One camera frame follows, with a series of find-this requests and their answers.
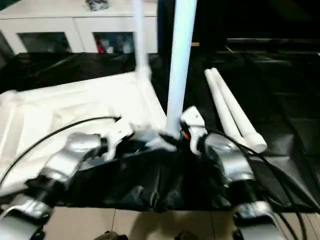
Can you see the white plastic table leg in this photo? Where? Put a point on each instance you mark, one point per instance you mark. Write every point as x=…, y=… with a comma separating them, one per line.
x=238, y=107
x=141, y=35
x=222, y=105
x=180, y=60

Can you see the white plastic table top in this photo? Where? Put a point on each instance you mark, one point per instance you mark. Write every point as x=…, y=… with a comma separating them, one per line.
x=50, y=115

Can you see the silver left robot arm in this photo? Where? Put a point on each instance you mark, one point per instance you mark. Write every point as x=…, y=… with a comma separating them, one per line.
x=60, y=165

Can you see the silver left leg black foot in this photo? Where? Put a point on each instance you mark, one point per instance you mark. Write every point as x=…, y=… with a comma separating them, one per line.
x=111, y=236

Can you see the toy figures behind cabinet glass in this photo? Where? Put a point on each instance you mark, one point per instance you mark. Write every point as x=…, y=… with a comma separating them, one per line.
x=115, y=44

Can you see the black work mat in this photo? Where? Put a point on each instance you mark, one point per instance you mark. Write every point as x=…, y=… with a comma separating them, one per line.
x=290, y=100

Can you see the black tv cabinet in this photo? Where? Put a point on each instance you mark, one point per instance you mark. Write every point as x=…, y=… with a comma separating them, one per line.
x=260, y=20

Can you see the grey plush toy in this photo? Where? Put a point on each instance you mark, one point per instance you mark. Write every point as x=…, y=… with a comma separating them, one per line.
x=97, y=4

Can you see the white cabinet with glass doors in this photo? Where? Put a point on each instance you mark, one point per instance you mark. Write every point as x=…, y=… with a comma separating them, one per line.
x=50, y=22

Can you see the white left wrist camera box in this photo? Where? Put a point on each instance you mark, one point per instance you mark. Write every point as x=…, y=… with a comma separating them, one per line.
x=118, y=135

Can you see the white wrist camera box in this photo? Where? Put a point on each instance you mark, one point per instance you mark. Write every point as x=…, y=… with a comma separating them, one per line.
x=194, y=120
x=118, y=135

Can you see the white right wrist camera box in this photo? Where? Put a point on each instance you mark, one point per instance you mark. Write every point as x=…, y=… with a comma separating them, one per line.
x=194, y=120

